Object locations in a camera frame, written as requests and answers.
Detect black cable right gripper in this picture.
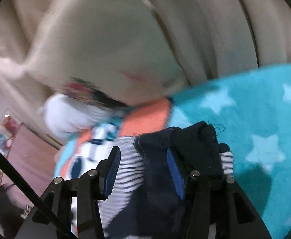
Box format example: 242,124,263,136
0,139,76,239

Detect cartoon dog fleece blanket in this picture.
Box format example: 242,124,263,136
54,64,291,238

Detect beige floral cushion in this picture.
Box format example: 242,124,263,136
27,0,188,106

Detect beige curtain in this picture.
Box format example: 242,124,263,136
0,0,291,132

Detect navy striped child pants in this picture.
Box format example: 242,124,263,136
99,121,233,238

